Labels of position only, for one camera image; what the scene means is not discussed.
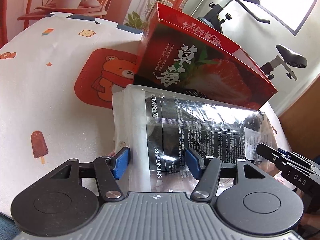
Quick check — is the clear packaged black mask pack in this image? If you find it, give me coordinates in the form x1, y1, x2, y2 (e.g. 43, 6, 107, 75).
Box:
112, 85, 277, 193

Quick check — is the printed room scene backdrop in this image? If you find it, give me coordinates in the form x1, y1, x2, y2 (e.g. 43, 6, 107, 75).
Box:
0, 0, 208, 48

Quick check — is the red strawberry cardboard box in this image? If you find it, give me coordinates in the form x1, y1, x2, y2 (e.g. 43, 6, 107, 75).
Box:
135, 3, 277, 109

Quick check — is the white cartoon print tablecloth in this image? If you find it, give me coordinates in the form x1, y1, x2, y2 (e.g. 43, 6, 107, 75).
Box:
1, 15, 289, 215

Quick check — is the black exercise bike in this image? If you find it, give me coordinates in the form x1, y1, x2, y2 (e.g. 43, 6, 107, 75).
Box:
197, 0, 308, 81

